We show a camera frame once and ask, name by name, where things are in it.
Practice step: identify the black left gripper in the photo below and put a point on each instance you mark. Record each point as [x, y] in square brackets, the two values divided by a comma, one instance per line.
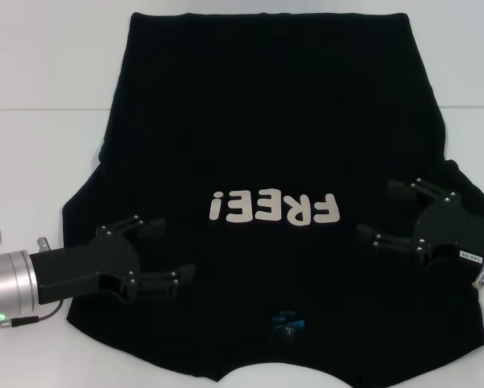
[88, 266]

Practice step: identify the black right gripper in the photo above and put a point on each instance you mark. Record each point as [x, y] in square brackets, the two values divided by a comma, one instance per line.
[447, 230]

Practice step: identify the black t-shirt with FREE print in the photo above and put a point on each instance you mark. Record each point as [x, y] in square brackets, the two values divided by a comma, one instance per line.
[266, 133]

